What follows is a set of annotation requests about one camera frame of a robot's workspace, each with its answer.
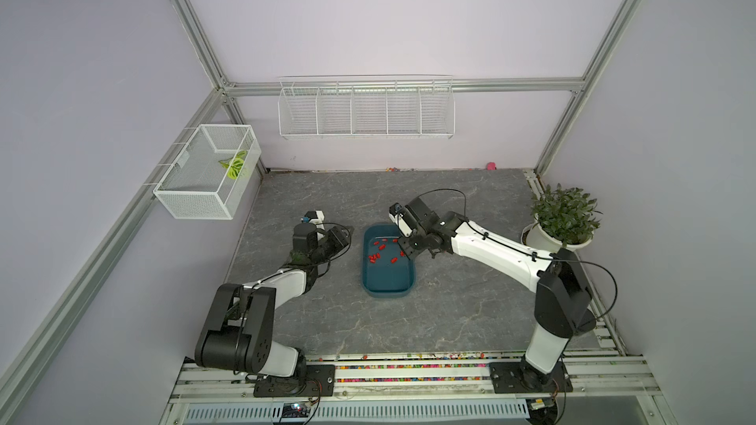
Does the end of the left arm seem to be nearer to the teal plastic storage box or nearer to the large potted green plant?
the teal plastic storage box

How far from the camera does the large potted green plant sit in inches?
33.1

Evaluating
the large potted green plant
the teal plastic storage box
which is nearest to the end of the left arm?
the teal plastic storage box
